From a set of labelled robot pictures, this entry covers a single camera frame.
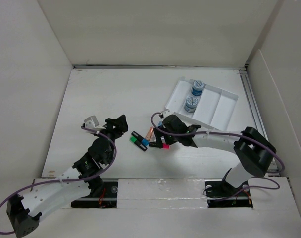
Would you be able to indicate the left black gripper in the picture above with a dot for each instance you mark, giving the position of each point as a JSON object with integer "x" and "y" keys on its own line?
{"x": 120, "y": 127}

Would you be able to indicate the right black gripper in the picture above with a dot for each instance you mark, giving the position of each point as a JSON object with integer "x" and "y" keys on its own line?
{"x": 158, "y": 135}

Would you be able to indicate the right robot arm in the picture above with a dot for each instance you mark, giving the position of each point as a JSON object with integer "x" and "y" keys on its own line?
{"x": 254, "y": 152}

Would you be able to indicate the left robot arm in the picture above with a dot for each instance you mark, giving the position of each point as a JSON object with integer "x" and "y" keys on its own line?
{"x": 26, "y": 211}

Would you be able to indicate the pink highlighter marker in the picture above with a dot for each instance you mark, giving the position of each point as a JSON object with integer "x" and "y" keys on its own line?
{"x": 165, "y": 146}

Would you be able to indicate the orange capped small tube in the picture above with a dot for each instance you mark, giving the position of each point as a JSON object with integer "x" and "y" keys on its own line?
{"x": 149, "y": 134}

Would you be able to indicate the blue highlighter marker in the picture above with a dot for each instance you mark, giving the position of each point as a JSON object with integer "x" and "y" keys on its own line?
{"x": 140, "y": 138}

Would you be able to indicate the green highlighter marker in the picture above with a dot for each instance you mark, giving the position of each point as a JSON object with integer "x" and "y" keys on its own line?
{"x": 138, "y": 143}

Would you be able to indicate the white organizer tray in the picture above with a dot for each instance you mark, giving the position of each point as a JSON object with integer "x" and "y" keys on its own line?
{"x": 214, "y": 108}

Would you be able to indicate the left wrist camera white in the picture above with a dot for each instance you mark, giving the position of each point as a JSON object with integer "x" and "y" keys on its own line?
{"x": 91, "y": 122}

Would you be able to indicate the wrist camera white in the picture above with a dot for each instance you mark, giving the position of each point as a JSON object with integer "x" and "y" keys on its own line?
{"x": 91, "y": 122}
{"x": 165, "y": 114}

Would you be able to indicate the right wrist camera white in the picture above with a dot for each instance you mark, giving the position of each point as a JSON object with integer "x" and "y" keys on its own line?
{"x": 165, "y": 114}

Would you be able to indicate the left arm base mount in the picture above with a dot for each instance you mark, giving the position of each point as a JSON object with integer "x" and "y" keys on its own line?
{"x": 102, "y": 196}

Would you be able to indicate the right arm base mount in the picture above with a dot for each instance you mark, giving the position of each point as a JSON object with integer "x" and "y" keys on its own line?
{"x": 221, "y": 195}

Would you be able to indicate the aluminium rail back edge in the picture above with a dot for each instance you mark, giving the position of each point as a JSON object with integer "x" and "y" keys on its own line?
{"x": 111, "y": 67}

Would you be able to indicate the aluminium rail right side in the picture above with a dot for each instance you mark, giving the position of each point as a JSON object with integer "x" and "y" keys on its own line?
{"x": 273, "y": 168}

